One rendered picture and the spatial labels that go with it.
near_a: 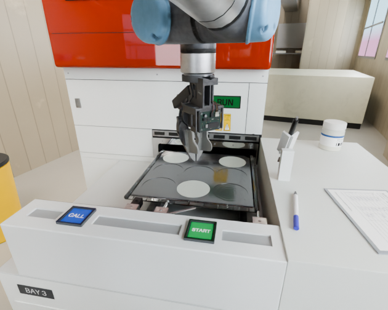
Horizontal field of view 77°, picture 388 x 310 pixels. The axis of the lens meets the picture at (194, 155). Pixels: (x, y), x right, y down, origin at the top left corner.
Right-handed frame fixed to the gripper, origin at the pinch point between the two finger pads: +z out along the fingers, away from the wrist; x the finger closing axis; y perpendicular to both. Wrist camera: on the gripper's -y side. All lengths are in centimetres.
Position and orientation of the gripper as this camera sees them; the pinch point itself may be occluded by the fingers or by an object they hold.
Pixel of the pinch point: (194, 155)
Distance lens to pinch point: 62.7
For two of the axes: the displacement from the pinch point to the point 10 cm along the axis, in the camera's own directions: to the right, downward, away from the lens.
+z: 0.1, 9.1, 4.1
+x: 8.7, -2.1, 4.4
